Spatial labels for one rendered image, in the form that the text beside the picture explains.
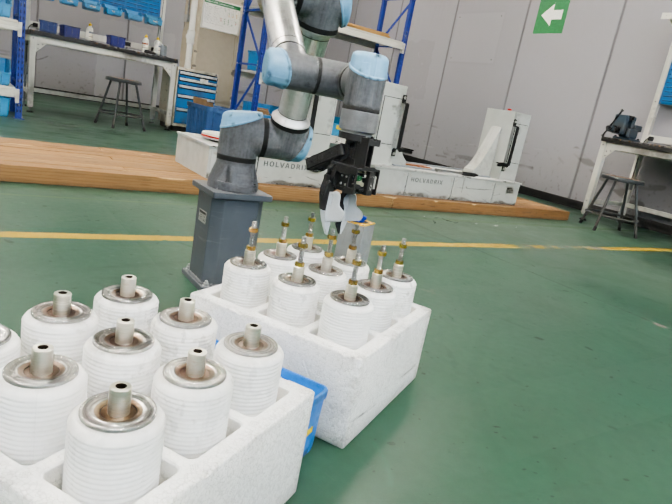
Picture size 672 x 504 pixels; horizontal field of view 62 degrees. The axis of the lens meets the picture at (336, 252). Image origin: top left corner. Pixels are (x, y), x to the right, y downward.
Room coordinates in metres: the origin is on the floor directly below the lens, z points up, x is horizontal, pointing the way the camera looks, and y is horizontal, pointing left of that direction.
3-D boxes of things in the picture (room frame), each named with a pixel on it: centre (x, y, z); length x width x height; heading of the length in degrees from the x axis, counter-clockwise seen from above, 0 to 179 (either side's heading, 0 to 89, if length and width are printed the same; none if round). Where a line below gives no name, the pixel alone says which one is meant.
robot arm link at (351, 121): (1.15, 0.00, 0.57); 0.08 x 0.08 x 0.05
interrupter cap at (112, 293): (0.82, 0.31, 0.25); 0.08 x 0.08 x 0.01
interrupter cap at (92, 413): (0.51, 0.19, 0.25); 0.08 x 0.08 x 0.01
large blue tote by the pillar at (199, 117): (5.74, 1.45, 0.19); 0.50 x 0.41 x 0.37; 40
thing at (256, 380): (0.73, 0.09, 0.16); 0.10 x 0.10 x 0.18
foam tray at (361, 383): (1.16, 0.01, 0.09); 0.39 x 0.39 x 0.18; 65
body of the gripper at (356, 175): (1.15, 0.00, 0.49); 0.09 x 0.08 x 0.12; 49
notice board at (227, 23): (7.33, 1.91, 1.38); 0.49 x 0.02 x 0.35; 126
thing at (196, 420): (0.62, 0.14, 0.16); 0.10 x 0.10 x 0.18
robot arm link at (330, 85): (1.24, 0.06, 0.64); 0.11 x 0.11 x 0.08; 21
